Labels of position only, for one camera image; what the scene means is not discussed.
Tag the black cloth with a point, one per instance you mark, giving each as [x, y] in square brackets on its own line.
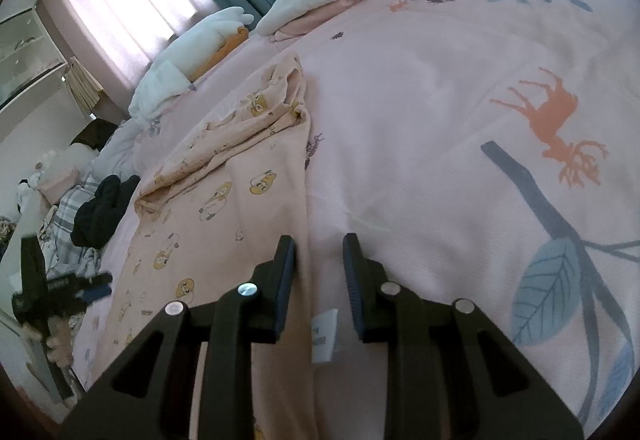
[102, 210]

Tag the person's left hand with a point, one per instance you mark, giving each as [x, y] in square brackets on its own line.
[52, 340]

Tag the plaid bedding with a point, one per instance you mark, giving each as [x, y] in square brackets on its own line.
[70, 220]

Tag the white plush pillow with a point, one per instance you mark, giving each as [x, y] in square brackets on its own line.
[180, 60]

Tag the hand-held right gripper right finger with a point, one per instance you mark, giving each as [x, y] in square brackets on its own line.
[352, 280]

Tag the pink bear-print pants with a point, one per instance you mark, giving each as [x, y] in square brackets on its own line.
[225, 200]

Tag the glass-door cabinet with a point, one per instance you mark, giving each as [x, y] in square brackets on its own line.
[25, 55]

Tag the orange cushion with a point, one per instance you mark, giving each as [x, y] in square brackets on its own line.
[225, 50]

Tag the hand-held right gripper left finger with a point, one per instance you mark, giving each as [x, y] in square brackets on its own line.
[286, 270]

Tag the white plush toys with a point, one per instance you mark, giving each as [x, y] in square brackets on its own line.
[47, 165]

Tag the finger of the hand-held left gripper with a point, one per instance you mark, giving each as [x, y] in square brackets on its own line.
[80, 287]

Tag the dark cushion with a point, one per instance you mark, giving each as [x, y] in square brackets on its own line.
[92, 135]

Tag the pink animal-print blanket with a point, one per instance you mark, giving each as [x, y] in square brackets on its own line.
[425, 120]

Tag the light pink cloth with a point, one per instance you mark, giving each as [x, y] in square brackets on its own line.
[320, 17]

